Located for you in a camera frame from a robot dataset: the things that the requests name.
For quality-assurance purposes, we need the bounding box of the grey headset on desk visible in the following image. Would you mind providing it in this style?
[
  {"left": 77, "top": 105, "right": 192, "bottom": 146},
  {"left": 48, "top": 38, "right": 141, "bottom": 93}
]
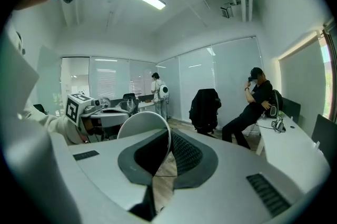
[{"left": 270, "top": 117, "right": 286, "bottom": 134}]

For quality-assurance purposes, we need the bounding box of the white round backpack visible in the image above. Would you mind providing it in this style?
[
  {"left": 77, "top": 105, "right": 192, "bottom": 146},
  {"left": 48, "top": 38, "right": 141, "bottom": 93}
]
[{"left": 158, "top": 84, "right": 170, "bottom": 100}]

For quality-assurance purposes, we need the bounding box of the long white desk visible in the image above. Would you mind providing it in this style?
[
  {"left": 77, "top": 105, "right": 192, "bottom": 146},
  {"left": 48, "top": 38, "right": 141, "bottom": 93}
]
[{"left": 255, "top": 114, "right": 331, "bottom": 187}]

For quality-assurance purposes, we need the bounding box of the black office chair with jacket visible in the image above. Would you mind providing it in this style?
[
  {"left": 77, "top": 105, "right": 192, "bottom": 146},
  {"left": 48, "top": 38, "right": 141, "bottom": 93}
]
[{"left": 189, "top": 88, "right": 222, "bottom": 136}]

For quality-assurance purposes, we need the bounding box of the person's white hooded top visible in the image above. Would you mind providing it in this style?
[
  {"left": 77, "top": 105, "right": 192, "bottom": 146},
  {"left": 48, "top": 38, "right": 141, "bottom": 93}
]
[{"left": 0, "top": 30, "right": 87, "bottom": 224}]

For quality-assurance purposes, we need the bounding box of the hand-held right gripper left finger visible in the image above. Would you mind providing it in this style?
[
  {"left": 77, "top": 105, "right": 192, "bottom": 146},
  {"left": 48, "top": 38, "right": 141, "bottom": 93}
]
[{"left": 68, "top": 128, "right": 172, "bottom": 212}]

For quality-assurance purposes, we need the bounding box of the white paper cup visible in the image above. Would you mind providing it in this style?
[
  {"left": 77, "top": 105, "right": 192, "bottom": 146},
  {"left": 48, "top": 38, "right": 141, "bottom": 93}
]
[{"left": 116, "top": 111, "right": 172, "bottom": 158}]

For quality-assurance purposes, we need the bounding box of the grey roller blind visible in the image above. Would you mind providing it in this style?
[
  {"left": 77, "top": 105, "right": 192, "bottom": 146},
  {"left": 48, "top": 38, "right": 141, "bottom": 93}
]
[{"left": 277, "top": 32, "right": 329, "bottom": 125}]

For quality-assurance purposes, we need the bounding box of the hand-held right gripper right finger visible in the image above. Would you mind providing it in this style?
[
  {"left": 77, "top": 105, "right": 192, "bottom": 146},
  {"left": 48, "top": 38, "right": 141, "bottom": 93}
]
[{"left": 157, "top": 129, "right": 308, "bottom": 224}]

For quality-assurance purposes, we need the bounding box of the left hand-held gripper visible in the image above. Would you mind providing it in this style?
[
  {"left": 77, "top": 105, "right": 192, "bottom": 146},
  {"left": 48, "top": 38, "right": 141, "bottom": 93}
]
[{"left": 64, "top": 93, "right": 132, "bottom": 137}]

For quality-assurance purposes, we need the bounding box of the person's left forearm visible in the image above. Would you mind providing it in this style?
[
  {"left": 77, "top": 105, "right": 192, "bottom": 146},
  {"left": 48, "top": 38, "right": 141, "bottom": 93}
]
[{"left": 17, "top": 105, "right": 83, "bottom": 145}]

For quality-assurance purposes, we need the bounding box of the white background desk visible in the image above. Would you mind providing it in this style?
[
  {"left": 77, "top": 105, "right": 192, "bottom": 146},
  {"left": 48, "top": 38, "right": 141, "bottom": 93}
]
[{"left": 136, "top": 100, "right": 169, "bottom": 113}]

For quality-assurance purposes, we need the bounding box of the ceiling-mounted grey device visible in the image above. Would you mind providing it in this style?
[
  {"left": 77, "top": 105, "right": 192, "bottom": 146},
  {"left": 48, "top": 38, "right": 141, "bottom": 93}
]
[{"left": 220, "top": 3, "right": 235, "bottom": 19}]

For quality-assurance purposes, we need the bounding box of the black desk chair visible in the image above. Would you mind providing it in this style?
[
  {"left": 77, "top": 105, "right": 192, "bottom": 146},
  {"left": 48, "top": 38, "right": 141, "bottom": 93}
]
[
  {"left": 311, "top": 113, "right": 337, "bottom": 165},
  {"left": 281, "top": 97, "right": 302, "bottom": 124}
]

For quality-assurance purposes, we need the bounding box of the black backpack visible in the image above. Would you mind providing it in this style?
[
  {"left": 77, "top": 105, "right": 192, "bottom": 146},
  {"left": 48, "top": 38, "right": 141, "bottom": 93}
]
[{"left": 266, "top": 89, "right": 284, "bottom": 119}]

